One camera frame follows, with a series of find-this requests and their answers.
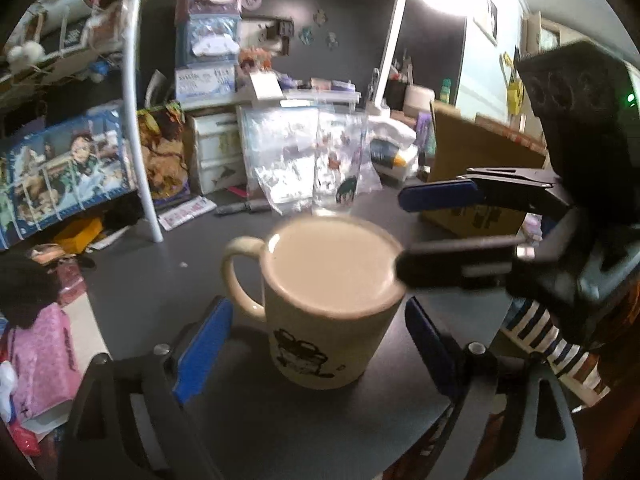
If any cream cartoon mug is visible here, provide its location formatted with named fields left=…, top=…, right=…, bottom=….
left=221, top=214, right=406, bottom=390

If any brown cardboard box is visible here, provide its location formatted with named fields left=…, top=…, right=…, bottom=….
left=418, top=98, right=549, bottom=240

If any yellow pikachu figure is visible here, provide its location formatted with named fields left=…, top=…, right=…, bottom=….
left=502, top=47, right=525, bottom=116

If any green bottle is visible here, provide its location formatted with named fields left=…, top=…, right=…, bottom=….
left=438, top=78, right=451, bottom=104

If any pink tissue box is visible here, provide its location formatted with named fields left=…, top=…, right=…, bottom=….
left=8, top=304, right=82, bottom=422

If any white desk lamp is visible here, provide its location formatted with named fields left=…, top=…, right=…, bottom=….
left=367, top=0, right=407, bottom=117

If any clear printed drinking glass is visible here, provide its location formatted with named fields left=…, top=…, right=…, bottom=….
left=311, top=110, right=368, bottom=216

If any yellow box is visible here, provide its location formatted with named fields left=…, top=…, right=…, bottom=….
left=53, top=217, right=103, bottom=255

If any clear plastic sticker bag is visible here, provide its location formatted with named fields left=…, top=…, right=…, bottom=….
left=236, top=106, right=319, bottom=216

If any black pen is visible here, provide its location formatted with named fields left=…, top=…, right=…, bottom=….
left=214, top=200, right=271, bottom=217

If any pink white paper leaflet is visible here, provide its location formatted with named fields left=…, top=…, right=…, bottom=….
left=158, top=196, right=217, bottom=232

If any blue anime poster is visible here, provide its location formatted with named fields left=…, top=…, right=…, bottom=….
left=1, top=107, right=136, bottom=250

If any white mini drawer cabinet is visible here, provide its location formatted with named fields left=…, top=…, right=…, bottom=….
left=189, top=112, right=247, bottom=195

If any brown anime poster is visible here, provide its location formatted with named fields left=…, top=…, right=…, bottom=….
left=137, top=101, right=190, bottom=206

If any blue character display box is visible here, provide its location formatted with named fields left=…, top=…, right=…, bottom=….
left=175, top=0, right=242, bottom=102

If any white curved shelf pole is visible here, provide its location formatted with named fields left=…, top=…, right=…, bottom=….
left=120, top=0, right=165, bottom=244

